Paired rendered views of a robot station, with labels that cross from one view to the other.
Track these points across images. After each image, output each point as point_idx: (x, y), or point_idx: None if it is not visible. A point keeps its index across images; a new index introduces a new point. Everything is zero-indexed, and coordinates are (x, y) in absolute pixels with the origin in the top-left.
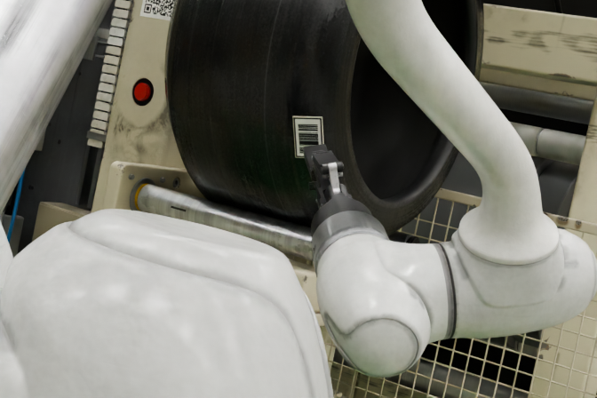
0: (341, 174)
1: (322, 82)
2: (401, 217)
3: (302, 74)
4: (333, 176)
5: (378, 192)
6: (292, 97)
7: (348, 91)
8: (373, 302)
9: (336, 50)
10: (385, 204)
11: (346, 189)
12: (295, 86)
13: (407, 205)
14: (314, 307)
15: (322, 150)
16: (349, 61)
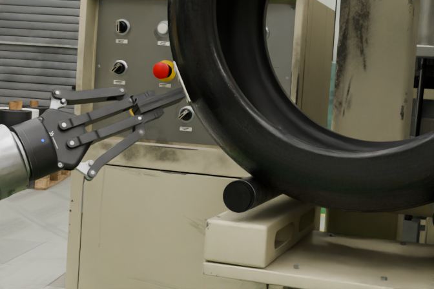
0: (61, 100)
1: (178, 29)
2: (384, 172)
3: (170, 26)
4: (50, 102)
5: None
6: (171, 49)
7: (208, 33)
8: None
9: None
10: (327, 153)
11: (77, 115)
12: (170, 39)
13: (387, 157)
14: (231, 258)
15: (150, 90)
16: (202, 4)
